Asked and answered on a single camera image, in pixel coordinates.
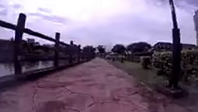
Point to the red cracked paved path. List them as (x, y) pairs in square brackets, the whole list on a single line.
[(94, 91)]

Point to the group of dark trees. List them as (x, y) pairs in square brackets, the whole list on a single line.
[(137, 47)]

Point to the grass strip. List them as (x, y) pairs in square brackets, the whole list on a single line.
[(136, 73)]

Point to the bush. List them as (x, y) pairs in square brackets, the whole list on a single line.
[(145, 62)]

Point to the low dark building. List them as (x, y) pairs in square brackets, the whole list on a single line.
[(167, 46)]

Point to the dark lamp pole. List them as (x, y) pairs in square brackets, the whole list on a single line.
[(175, 57)]

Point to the green hedge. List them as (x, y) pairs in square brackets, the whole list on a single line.
[(190, 63)]

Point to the dark wooden rail fence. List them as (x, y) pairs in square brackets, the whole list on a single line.
[(19, 36)]

